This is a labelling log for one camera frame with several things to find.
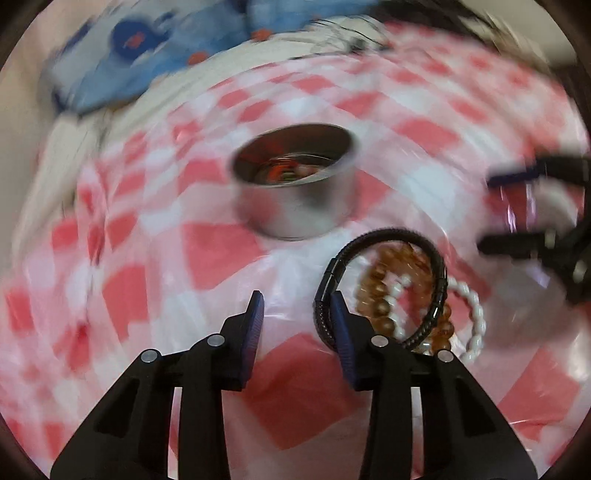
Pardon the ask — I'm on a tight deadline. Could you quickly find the black braided leather bracelet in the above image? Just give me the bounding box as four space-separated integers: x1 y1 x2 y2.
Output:
312 227 450 352

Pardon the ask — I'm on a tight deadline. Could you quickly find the blue whale print pillow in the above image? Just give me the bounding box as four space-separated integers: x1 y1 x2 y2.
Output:
42 0 374 115

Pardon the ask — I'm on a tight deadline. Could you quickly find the red cord beaded bracelet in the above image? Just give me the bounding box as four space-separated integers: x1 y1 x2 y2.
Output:
250 158 334 186

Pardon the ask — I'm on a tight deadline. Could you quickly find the black cable with adapter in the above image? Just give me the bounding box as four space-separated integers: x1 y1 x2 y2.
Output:
308 18 399 54

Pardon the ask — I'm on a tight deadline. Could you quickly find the red white checkered plastic sheet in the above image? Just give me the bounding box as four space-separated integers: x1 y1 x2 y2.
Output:
1 24 590 479

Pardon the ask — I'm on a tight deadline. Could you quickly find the white bead bracelet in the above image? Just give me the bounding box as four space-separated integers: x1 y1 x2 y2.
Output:
385 271 488 365

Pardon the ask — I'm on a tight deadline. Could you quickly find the black jacket on bed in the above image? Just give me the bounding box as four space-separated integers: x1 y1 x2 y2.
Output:
376 1 550 70

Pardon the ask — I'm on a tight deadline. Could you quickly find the round silver metal tin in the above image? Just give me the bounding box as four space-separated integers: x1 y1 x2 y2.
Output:
230 123 359 241

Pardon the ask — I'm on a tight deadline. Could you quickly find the amber bead bracelet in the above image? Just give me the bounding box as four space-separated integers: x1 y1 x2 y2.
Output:
355 241 456 356

